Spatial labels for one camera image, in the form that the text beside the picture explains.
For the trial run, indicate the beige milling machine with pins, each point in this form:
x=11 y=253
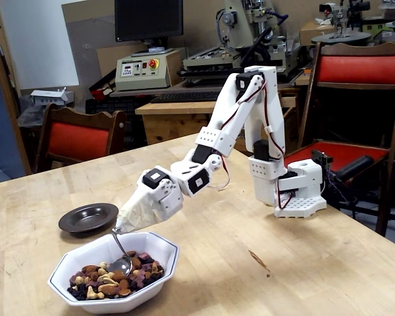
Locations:
x=243 y=19

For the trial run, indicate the tall wooden chair red cushions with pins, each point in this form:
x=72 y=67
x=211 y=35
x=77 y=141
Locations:
x=358 y=69

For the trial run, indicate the beige control box red button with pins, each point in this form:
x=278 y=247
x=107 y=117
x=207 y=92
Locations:
x=141 y=75

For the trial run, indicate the low wooden chair red back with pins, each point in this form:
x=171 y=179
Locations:
x=79 y=140

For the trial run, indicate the large cardboard panel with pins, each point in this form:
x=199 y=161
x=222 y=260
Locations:
x=85 y=49

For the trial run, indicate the black computer monitor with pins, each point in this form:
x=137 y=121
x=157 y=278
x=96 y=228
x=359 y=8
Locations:
x=148 y=19

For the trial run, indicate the black plastic crate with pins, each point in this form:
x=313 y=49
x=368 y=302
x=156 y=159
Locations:
x=108 y=105

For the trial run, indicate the white paper model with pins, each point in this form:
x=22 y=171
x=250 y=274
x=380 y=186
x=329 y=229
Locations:
x=49 y=96

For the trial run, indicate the small dark metal dish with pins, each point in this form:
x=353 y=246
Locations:
x=85 y=219

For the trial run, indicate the black round platform device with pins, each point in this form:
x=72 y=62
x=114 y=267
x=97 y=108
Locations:
x=340 y=37

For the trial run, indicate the black circuit board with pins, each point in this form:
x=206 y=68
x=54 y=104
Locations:
x=321 y=158

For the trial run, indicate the white board panel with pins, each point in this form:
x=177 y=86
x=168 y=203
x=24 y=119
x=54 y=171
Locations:
x=36 y=42

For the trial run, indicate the bent metal spoon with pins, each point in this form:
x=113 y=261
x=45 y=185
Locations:
x=121 y=265

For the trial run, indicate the grey plastic wrap bundle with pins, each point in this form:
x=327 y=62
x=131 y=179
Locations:
x=29 y=116

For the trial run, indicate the black keyboard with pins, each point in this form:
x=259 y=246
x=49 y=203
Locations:
x=184 y=96

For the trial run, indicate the green box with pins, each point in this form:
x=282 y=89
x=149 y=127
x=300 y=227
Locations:
x=378 y=26

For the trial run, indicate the wooden workbench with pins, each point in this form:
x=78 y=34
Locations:
x=171 y=126

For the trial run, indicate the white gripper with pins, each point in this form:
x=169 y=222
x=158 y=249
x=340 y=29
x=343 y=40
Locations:
x=150 y=202

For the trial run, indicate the beige masking tape wrap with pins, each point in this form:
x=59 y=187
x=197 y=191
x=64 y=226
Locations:
x=138 y=210

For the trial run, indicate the small brown cardboard sheet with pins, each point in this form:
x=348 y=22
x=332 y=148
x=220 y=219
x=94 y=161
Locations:
x=108 y=59

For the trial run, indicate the nut and fruit mix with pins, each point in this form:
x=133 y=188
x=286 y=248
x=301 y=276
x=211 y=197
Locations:
x=112 y=289

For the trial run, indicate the black red tool case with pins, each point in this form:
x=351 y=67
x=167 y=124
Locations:
x=102 y=90

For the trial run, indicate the brown cardboard box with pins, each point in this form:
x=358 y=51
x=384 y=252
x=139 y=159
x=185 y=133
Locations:
x=311 y=33

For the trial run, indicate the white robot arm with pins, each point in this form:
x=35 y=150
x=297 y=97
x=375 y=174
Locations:
x=266 y=108

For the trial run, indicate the white octagonal bowl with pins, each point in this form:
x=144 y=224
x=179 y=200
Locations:
x=158 y=245

